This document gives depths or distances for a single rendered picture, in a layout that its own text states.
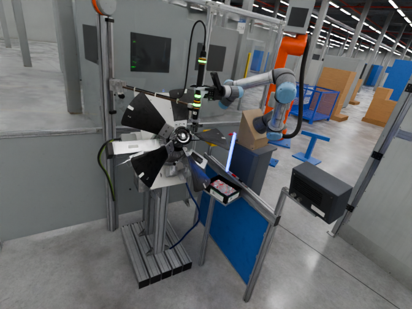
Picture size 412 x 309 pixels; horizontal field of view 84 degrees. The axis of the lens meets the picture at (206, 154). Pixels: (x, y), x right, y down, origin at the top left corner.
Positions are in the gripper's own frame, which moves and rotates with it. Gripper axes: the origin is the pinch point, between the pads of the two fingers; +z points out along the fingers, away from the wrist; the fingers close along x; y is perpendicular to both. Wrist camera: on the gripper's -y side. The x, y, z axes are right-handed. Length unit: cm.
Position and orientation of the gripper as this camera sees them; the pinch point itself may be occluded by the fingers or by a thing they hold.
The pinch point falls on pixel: (194, 86)
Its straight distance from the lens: 139.8
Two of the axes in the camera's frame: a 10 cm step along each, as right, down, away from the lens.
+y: -1.5, 8.9, 4.3
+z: -8.5, 1.0, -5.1
